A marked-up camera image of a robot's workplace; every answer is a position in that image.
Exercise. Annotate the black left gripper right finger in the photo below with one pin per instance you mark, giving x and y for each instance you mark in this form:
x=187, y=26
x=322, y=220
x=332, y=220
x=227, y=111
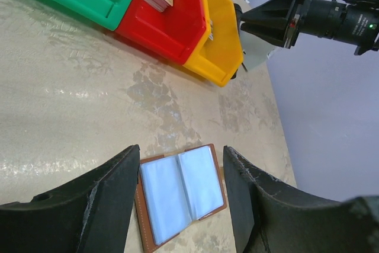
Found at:
x=269, y=215

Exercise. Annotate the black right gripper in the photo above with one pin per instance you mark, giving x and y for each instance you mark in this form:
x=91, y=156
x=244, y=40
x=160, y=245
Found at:
x=279, y=22

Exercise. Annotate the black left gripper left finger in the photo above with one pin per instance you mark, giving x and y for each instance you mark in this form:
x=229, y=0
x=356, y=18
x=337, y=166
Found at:
x=90, y=213

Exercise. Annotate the brown leather card holder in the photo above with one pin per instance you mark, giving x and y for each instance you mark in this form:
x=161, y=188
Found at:
x=175, y=191

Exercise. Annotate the silver VIP card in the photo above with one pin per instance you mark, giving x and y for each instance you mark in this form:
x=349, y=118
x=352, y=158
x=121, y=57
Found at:
x=255, y=50

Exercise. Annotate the silver card in yellow bin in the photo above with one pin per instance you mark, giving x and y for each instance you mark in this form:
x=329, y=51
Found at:
x=211, y=35

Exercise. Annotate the yellow plastic bin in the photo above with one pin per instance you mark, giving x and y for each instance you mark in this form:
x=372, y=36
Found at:
x=218, y=60

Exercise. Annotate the red plastic bin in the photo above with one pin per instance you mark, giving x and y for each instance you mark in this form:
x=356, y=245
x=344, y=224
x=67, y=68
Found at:
x=172, y=34

